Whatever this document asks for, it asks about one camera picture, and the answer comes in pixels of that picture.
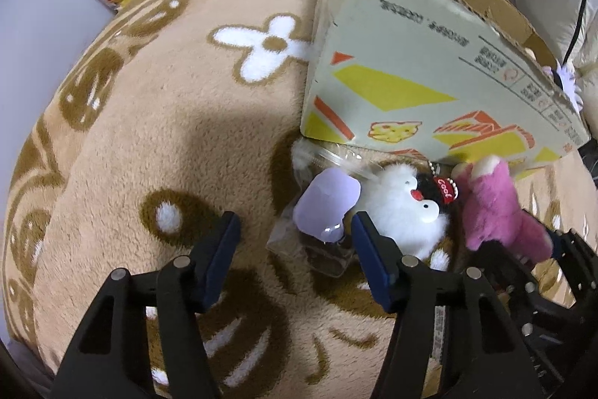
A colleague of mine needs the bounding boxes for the printed cardboard box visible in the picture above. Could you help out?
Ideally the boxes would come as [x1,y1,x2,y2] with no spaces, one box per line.
[299,0,592,167]

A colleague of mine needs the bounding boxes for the lavender pouch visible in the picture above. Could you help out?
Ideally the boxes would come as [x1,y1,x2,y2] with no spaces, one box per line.
[266,141,371,279]

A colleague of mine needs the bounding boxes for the purple and white plush toy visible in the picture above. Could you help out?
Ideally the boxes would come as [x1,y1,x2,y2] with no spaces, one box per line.
[554,62,586,113]

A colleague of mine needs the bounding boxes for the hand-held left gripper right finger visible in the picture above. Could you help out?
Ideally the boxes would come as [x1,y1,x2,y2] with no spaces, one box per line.
[351,212,545,399]

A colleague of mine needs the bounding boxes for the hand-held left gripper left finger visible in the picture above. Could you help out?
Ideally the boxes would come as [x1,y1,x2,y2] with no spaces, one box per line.
[50,211,242,399]

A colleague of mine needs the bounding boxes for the beige patterned blanket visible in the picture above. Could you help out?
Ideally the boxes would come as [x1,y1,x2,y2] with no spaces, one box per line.
[2,0,598,399]

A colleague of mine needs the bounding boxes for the pink plush toy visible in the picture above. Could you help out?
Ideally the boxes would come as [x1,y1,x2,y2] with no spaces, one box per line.
[455,153,553,264]

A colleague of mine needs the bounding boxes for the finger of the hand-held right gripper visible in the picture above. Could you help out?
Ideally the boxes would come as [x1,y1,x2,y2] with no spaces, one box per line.
[549,228,598,321]
[479,240,582,334]

